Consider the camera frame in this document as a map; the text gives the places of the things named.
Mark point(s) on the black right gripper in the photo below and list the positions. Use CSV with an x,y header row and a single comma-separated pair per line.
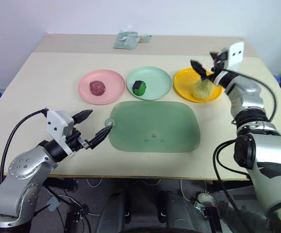
x,y
225,60

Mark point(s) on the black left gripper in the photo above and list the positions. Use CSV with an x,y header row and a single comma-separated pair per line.
x,y
74,142

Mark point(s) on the pale yellow fluffy item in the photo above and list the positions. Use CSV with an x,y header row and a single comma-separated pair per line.
x,y
202,90

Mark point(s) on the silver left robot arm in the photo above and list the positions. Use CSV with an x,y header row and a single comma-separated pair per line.
x,y
21,174

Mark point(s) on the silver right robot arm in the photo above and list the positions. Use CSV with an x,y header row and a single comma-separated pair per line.
x,y
271,145

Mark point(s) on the yellow round plate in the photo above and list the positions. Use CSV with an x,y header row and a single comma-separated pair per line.
x,y
184,82

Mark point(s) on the dark red round item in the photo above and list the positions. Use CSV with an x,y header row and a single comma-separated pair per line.
x,y
97,88

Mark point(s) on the pink round plate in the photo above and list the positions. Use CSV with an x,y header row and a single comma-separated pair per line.
x,y
111,82

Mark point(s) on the pale green round plate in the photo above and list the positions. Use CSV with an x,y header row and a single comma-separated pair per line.
x,y
154,77

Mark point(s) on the green and black item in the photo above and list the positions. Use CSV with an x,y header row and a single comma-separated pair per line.
x,y
140,89

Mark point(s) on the pale green packaged item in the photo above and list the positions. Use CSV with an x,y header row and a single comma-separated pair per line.
x,y
125,41

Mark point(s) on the translucent green mat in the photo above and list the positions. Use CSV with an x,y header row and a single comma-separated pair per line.
x,y
154,121

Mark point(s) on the small blue box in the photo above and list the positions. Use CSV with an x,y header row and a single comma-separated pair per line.
x,y
278,79

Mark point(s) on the dark rounded shape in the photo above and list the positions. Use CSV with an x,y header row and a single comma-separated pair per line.
x,y
113,211
176,211

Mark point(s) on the white round floor object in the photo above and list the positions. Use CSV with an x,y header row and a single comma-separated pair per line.
x,y
204,197

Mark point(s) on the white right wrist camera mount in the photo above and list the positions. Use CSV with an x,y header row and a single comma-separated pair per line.
x,y
237,55

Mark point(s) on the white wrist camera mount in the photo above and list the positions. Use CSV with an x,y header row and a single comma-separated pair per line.
x,y
237,55
55,123

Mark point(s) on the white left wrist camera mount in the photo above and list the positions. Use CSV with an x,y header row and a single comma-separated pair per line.
x,y
55,123

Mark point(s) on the black table frame bar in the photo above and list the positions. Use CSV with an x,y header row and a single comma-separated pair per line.
x,y
62,185

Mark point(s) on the metal caster bracket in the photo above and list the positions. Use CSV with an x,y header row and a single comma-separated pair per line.
x,y
200,209

